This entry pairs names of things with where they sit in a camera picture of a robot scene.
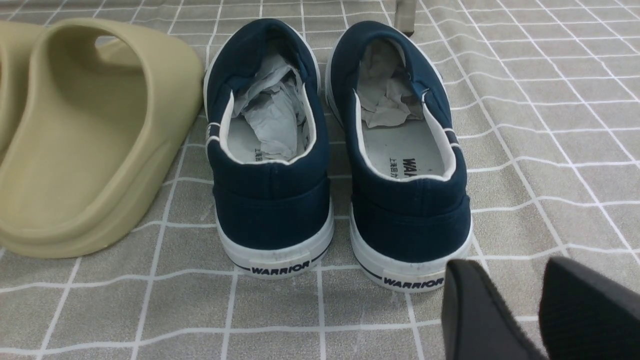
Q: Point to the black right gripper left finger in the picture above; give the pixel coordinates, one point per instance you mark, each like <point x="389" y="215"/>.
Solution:
<point x="476" y="322"/>

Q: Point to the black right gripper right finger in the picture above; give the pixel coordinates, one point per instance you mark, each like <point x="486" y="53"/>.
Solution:
<point x="583" y="315"/>

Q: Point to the navy slip-on shoe right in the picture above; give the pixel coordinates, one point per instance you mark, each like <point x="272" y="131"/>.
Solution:
<point x="409" y="208"/>

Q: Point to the navy slip-on shoe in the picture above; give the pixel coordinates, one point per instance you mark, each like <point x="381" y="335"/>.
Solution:
<point x="409" y="208"/>
<point x="267" y="143"/>

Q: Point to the navy slip-on shoe left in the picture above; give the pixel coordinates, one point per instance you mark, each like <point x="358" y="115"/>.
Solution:
<point x="267" y="143"/>

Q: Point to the grey checked tablecloth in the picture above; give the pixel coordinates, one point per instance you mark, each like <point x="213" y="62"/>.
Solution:
<point x="545" y="100"/>

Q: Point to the olive foam slide right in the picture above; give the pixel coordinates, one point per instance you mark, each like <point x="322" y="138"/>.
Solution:
<point x="108" y="106"/>

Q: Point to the olive foam slide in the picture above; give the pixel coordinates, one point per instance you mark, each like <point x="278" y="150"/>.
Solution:
<point x="108" y="106"/>
<point x="17" y="41"/>

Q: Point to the olive foam slide left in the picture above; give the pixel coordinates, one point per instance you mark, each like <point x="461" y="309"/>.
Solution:
<point x="17" y="41"/>

